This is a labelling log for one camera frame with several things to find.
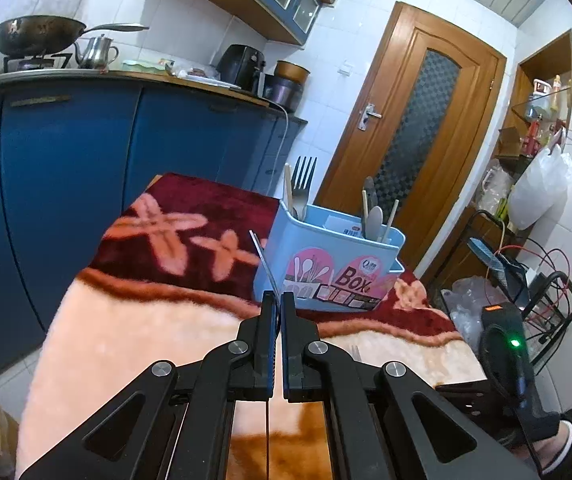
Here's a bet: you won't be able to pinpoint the red cables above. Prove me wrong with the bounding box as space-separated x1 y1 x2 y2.
495 244 572 322

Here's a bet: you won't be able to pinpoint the gas stove burner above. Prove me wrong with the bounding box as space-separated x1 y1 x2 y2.
2 54 74 74

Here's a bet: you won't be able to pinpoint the steel kettle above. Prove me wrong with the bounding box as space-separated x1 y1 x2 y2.
73 34 120 70

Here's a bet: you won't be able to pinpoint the metal door handle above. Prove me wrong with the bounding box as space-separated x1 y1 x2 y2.
358 103 383 132

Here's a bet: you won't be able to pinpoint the white paper card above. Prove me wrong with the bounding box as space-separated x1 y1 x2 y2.
323 215 365 239

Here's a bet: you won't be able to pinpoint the wooden chopstick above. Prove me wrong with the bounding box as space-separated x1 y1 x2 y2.
383 200 400 244

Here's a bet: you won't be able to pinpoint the black metal rack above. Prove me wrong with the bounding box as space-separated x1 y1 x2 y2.
436 207 572 376

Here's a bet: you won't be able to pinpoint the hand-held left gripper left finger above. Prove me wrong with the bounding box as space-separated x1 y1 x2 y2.
18 291 279 480

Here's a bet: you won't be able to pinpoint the metal fork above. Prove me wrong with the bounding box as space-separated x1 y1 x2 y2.
291 156 318 221

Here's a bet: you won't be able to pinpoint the white plastic bag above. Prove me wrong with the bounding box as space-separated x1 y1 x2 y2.
508 144 572 231

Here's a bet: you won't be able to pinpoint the person's right forearm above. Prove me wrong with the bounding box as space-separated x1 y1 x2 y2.
531 405 572 478

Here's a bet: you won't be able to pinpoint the light blue utensil holder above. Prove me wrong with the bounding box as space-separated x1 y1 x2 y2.
252 200 407 313

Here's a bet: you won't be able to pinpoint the clear plastic bag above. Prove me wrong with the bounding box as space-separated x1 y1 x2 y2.
440 276 493 352

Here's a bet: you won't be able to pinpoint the wooden utensil handle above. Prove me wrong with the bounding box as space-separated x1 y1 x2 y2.
283 162 297 217

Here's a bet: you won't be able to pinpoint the dark red printed blanket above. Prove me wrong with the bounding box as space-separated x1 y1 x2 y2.
15 172 487 480

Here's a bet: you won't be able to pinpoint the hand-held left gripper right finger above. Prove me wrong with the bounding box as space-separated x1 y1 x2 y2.
280 292 539 480

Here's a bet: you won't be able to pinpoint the black wok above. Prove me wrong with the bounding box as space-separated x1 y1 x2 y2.
0 15 150 58

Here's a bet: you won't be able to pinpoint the grey spoon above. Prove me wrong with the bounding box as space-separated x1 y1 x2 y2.
366 205 385 242

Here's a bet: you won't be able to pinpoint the wooden door with glass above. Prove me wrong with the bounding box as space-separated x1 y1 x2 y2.
316 1 508 281

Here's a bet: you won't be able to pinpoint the row of bottles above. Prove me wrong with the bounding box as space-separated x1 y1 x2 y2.
520 75 569 159

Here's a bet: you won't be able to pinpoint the dark tipped wooden utensil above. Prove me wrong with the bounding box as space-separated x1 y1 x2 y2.
362 176 378 239

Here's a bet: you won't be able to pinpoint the white power cable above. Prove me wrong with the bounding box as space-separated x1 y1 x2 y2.
270 101 290 197

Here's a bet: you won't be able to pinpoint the black air fryer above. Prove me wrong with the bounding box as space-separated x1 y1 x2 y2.
216 44 266 92

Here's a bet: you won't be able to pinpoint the blue kitchen cabinet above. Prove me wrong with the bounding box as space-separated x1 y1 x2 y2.
0 70 309 381

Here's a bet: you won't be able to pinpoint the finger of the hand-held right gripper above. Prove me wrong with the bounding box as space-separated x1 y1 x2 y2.
436 380 522 450

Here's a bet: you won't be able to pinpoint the wooden wall shelf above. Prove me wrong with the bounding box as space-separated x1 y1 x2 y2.
496 29 572 162

